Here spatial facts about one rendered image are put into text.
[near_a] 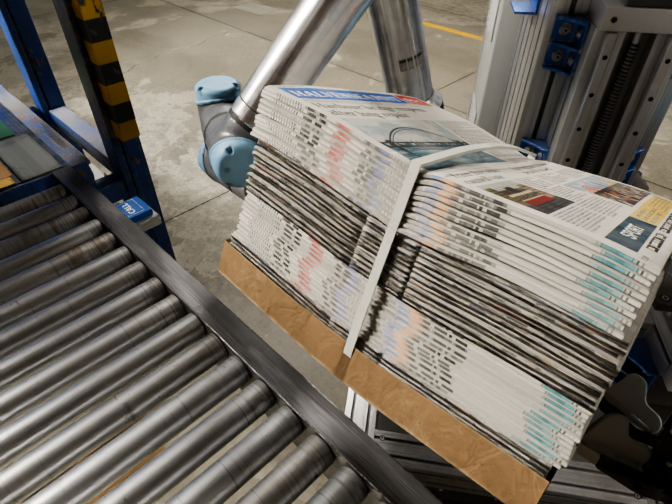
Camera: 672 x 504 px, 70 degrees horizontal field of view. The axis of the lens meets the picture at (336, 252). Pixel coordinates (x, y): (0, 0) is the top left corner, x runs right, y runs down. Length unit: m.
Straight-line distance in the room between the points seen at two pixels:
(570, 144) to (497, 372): 0.62
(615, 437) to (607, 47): 0.58
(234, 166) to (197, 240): 1.66
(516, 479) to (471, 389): 0.07
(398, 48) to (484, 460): 0.65
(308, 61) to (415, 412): 0.45
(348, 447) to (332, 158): 0.43
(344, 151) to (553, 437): 0.28
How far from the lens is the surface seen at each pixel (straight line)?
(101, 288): 1.01
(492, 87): 1.25
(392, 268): 0.41
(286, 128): 0.47
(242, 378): 0.81
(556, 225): 0.35
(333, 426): 0.74
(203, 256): 2.25
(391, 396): 0.45
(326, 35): 0.67
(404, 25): 0.86
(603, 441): 0.57
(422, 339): 0.42
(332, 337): 0.47
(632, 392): 0.65
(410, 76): 0.89
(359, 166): 0.41
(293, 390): 0.77
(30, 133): 1.65
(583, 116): 0.93
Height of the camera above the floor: 1.45
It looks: 41 degrees down
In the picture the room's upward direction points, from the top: straight up
